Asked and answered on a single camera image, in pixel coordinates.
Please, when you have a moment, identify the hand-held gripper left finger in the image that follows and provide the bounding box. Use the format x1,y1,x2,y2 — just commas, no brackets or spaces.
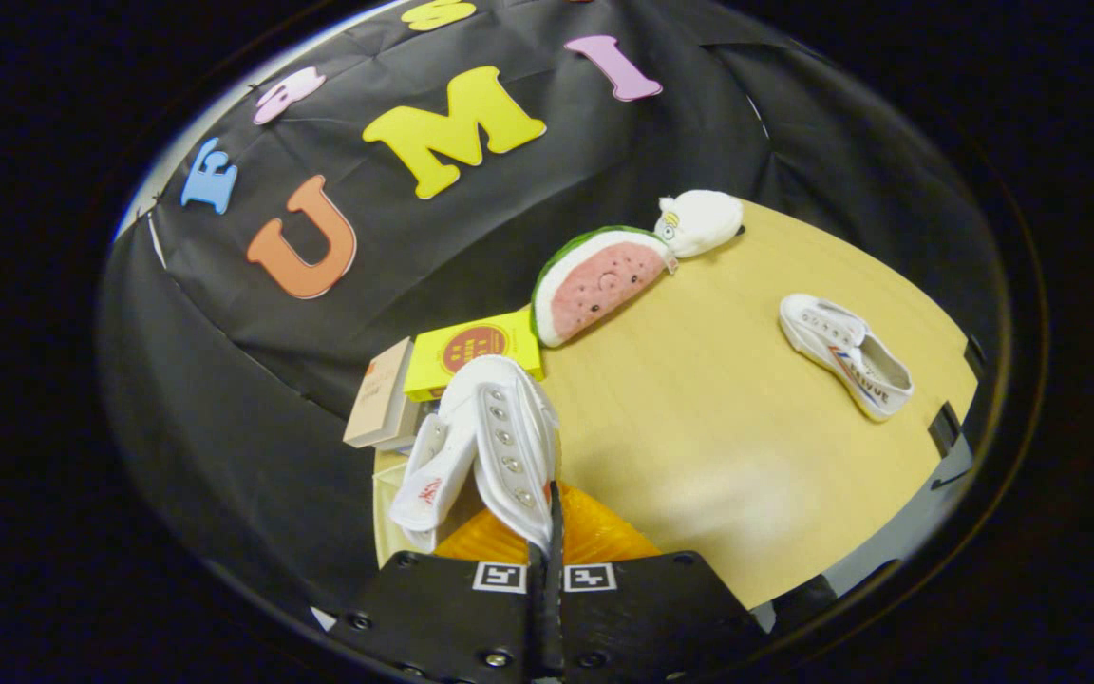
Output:
330,513,549,683

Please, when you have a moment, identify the tan book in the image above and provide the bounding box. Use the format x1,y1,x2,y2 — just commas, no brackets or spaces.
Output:
376,399,439,454

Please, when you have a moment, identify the white plush toy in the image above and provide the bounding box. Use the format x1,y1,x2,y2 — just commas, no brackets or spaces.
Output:
653,190,745,259

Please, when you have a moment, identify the watermelon slice plush toy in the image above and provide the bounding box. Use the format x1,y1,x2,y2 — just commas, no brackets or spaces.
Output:
531,225,679,349

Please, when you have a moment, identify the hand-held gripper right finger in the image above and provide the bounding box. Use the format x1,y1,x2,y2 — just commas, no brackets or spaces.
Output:
547,481,766,683

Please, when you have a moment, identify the cream storage box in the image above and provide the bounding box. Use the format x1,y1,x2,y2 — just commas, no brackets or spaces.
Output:
372,448,458,566

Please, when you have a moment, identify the yellow box red label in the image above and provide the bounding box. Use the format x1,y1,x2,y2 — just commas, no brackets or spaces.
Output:
403,306,544,402

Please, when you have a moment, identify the white shoe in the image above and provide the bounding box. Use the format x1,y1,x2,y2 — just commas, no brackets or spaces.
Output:
388,354,562,554
779,293,915,423

